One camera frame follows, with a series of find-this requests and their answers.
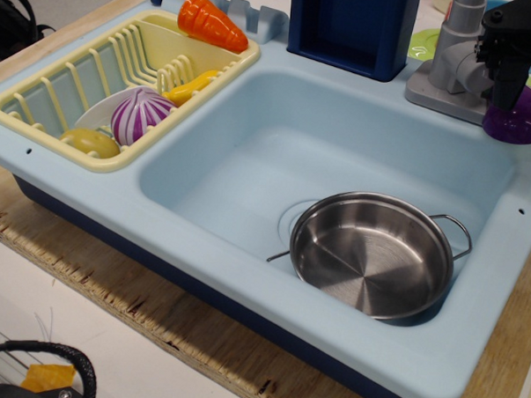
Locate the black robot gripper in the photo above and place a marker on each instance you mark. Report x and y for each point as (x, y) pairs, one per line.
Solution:
(505, 46)

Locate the purple toy eggplant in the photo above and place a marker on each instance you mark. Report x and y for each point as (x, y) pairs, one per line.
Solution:
(510, 126)

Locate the stainless steel pot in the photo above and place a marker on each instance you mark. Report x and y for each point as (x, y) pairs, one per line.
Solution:
(382, 256)

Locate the grey toy faucet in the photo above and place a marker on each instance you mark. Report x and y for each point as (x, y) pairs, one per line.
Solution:
(462, 24)

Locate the dark blue plastic box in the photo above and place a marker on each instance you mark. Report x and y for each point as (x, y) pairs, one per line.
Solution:
(367, 37)

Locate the light blue toy sink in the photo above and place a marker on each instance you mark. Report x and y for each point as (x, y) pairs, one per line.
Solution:
(194, 221)

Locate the orange toy carrot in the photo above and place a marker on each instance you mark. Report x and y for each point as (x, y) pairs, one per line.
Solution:
(203, 20)

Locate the yellow toy banana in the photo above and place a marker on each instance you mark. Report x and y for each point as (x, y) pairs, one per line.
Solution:
(182, 93)

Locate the cream plastic dish rack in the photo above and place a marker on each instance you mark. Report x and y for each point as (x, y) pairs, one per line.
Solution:
(147, 49)

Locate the wooden board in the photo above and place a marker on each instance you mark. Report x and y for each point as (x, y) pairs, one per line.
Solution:
(177, 242)

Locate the purple white toy onion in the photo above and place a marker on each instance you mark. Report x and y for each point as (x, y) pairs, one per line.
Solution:
(141, 109)

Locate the white toy plate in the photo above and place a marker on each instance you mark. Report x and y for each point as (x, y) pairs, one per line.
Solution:
(100, 114)

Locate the black bag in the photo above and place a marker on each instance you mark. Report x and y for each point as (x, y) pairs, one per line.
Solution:
(18, 31)

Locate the yellow tape piece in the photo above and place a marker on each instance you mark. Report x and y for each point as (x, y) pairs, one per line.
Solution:
(41, 378)

